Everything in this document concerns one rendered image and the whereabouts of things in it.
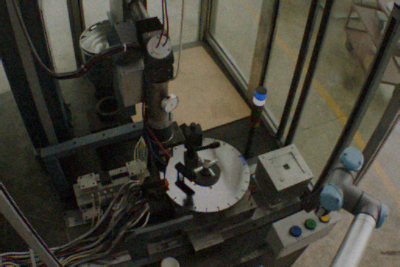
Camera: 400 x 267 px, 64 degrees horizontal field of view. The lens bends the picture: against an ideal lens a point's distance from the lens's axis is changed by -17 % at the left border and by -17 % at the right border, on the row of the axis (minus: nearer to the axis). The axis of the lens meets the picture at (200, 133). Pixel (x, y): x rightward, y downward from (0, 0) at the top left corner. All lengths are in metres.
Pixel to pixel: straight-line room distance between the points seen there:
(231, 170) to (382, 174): 1.78
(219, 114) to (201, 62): 0.40
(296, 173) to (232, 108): 0.55
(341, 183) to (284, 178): 0.51
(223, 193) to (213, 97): 0.70
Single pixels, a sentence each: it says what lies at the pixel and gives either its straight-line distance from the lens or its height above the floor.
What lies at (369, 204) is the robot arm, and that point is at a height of 1.31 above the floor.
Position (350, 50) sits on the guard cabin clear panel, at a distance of 1.24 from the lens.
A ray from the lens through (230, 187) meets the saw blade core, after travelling 1.39.
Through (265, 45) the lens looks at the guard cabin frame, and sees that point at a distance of 1.68.
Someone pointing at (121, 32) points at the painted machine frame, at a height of 1.52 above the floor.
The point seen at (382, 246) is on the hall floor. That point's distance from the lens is 2.66.
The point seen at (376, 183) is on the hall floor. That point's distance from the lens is 2.90.
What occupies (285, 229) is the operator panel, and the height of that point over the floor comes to 0.90.
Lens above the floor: 2.12
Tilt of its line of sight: 50 degrees down
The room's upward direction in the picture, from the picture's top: 5 degrees clockwise
